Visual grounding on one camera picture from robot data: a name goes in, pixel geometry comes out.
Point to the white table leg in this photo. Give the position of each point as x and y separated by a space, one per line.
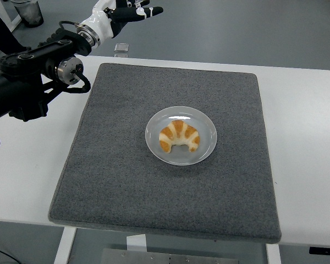
64 247
273 254

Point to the light grey round plate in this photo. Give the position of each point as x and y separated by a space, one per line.
203 143

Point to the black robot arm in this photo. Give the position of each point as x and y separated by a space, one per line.
16 90

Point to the grey felt mat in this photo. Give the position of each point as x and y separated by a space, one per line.
126 187

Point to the grey mesh waste bin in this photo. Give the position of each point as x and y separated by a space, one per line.
30 13

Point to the golden croissant bread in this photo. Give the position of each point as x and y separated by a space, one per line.
178 132

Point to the white under-table bracket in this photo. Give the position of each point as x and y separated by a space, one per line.
136 243

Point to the black table control panel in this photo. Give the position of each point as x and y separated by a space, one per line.
324 250

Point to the person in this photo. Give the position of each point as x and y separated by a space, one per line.
2 33

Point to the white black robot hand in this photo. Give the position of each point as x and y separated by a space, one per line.
100 22

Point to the white desk leg frame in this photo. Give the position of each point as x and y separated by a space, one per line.
11 18

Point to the small clear square box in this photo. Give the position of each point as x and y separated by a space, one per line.
121 47

